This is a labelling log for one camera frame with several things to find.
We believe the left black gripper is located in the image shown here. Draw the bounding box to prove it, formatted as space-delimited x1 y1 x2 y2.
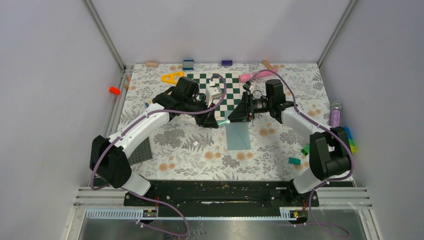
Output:
183 95 219 128

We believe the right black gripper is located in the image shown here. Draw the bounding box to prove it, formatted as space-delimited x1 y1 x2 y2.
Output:
228 91 273 124

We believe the small green white peg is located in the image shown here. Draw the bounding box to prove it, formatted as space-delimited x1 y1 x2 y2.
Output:
217 120 231 127

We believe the grey-blue envelope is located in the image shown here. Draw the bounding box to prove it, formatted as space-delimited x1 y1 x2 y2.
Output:
225 122 251 151

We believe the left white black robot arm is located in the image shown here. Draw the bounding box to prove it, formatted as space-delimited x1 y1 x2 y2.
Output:
89 76 227 206

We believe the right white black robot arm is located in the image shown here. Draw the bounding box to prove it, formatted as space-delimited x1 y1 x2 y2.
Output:
228 79 354 206

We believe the green white chessboard mat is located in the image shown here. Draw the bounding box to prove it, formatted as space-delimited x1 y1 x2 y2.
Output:
185 72 242 122

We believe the pink toy microphone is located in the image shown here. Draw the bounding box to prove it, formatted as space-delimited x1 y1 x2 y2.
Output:
238 69 278 83

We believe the floral patterned table mat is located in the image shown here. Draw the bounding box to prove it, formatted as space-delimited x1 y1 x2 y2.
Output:
118 63 330 181

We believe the purple lego brick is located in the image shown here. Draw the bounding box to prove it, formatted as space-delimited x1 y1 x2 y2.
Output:
221 60 233 66

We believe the yellow triangle toy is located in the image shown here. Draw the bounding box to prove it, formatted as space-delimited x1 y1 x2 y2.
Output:
161 71 184 85

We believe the right wooden cylinder peg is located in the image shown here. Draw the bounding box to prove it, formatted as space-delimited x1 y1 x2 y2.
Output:
262 60 273 70

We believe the wooden cylinder peg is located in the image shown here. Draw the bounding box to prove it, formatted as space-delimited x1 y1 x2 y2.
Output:
145 61 159 68
262 60 273 70

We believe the blue grey lego brick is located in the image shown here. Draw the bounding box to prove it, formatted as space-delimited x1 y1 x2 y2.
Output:
181 59 195 71

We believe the teal small block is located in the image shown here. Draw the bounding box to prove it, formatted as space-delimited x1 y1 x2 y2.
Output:
288 157 302 166

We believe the grey lego baseplate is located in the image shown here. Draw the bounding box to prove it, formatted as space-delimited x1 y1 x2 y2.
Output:
128 137 153 166

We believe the left wooden cylinder peg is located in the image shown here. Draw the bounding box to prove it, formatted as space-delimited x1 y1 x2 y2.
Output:
145 61 159 68

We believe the purple glitter microphone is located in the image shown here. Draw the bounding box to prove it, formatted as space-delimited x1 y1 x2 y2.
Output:
329 101 342 128

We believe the orange red small cylinder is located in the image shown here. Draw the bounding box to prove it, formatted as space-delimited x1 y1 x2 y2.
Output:
109 86 121 96

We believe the colourful block toy pile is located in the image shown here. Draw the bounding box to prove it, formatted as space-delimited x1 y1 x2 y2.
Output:
343 126 357 154

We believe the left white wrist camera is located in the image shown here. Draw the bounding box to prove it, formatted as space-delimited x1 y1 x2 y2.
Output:
205 86 223 107

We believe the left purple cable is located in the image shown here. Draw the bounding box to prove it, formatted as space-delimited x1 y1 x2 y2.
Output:
90 74 228 238

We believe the purple cable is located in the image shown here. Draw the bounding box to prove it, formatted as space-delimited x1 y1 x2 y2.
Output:
250 69 356 239
90 74 228 238

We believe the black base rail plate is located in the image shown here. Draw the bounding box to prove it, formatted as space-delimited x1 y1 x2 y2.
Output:
117 180 325 218

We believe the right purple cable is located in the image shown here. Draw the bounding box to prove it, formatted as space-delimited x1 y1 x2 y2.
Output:
250 69 356 239

